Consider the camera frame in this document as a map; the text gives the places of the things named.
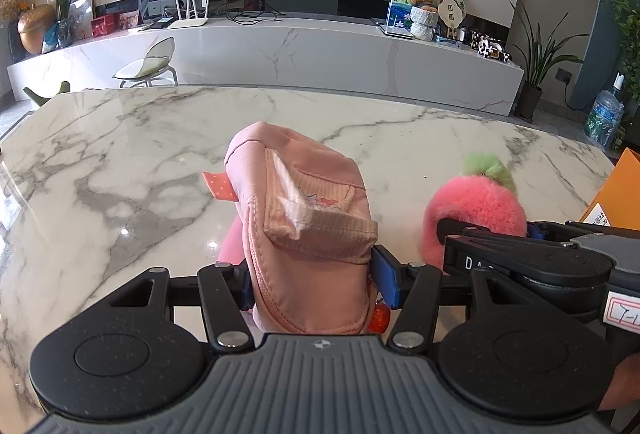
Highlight white wifi router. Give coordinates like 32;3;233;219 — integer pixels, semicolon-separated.
167;0;211;30

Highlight small pink backpack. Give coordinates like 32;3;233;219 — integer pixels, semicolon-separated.
201;120;379;335

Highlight teddy bear in white pot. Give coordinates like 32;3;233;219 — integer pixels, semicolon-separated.
409;0;441;41

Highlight pink fuzzy peach plush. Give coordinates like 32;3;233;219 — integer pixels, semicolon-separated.
423;152;528;272

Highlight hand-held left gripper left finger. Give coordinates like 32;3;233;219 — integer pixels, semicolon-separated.
105;264;256;356

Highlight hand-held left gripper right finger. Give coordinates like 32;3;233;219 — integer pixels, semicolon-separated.
371;244;532;357

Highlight black cables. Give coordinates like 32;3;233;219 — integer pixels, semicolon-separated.
225;0;286;21

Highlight flower painting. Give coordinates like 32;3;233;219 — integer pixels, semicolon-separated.
386;0;416;27

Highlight white shell chair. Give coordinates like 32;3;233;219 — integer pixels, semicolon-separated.
112;36;179;88

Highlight red orange knitted toy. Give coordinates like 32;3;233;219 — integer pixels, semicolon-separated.
369;303;392;334

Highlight white marble tv cabinet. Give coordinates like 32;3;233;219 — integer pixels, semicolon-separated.
6;11;525;117

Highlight green chair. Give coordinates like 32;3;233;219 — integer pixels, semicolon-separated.
22;80;71;107

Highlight round paper fan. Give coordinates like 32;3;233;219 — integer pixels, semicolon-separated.
437;0;468;40

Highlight trailing green vine plant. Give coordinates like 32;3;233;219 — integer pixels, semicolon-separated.
607;0;640;105

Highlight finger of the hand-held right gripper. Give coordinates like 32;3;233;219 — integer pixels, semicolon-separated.
436;218;572;243
443;234;615;278

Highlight dried flower bunch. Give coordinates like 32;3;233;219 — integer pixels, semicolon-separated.
0;0;28;22

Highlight red gift box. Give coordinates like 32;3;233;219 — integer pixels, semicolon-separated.
91;13;120;38

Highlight orange cardboard box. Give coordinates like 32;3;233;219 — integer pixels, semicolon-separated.
579;148;640;230

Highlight golden round vase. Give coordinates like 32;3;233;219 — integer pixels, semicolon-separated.
17;4;57;56

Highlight blue water jug with pump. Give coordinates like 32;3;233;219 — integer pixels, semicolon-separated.
585;73;626;150

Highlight potted long-leaf plant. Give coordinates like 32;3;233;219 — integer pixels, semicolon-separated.
509;0;591;121

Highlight person's right forearm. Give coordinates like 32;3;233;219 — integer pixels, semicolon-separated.
597;349;640;416

